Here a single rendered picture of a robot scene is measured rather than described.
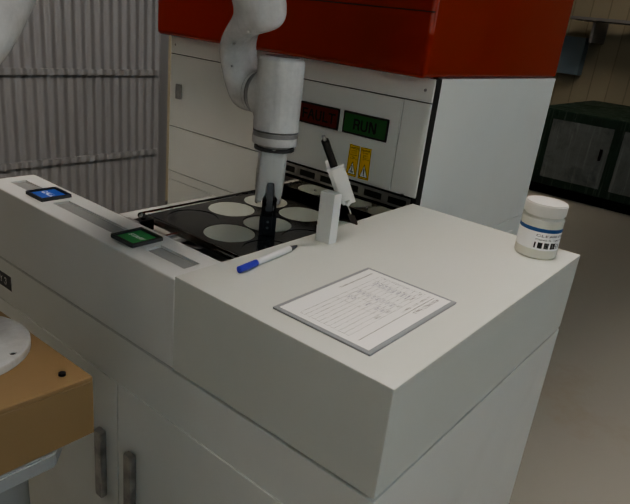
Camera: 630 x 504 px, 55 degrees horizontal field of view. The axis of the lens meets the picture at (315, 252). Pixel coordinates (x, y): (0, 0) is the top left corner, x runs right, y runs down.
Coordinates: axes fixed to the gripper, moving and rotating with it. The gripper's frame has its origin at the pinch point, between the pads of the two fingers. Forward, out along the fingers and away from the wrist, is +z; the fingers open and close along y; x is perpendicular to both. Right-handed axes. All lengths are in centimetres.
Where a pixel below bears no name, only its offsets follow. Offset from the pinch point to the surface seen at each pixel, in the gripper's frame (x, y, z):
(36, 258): -39.5, 12.5, 5.8
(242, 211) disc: -5.7, -13.3, 2.1
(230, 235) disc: -6.9, 2.2, 2.1
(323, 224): 9.1, 19.1, -7.5
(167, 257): -14.0, 29.1, -3.5
